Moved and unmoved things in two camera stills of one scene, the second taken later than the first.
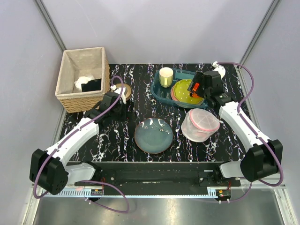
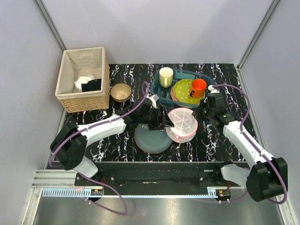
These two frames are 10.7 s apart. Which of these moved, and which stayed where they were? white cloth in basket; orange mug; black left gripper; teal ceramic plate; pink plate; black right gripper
Moved: black right gripper; black left gripper
Stayed: white cloth in basket; orange mug; pink plate; teal ceramic plate
